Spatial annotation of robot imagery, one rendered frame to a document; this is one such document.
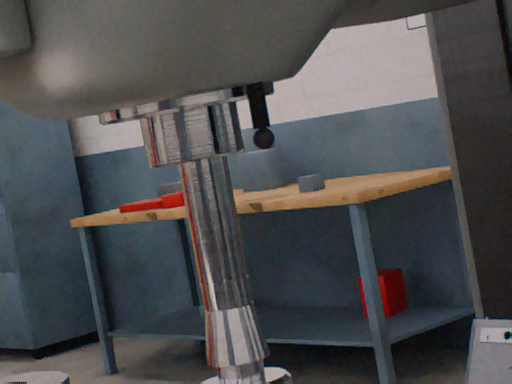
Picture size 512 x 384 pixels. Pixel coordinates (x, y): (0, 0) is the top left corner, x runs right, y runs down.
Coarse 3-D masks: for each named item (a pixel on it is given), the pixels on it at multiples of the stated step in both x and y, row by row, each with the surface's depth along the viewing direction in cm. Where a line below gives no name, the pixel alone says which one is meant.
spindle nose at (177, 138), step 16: (176, 112) 58; (192, 112) 58; (208, 112) 58; (224, 112) 59; (144, 128) 59; (160, 128) 58; (176, 128) 58; (192, 128) 58; (208, 128) 58; (224, 128) 59; (240, 128) 60; (144, 144) 60; (160, 144) 59; (176, 144) 58; (192, 144) 58; (208, 144) 58; (224, 144) 59; (240, 144) 59; (160, 160) 59; (176, 160) 58; (192, 160) 58
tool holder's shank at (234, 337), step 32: (224, 160) 60; (192, 192) 60; (224, 192) 60; (192, 224) 60; (224, 224) 60; (224, 256) 60; (224, 288) 60; (224, 320) 60; (256, 320) 60; (224, 352) 60; (256, 352) 60
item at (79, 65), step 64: (64, 0) 51; (128, 0) 50; (192, 0) 51; (256, 0) 53; (320, 0) 56; (0, 64) 56; (64, 64) 52; (128, 64) 52; (192, 64) 53; (256, 64) 55
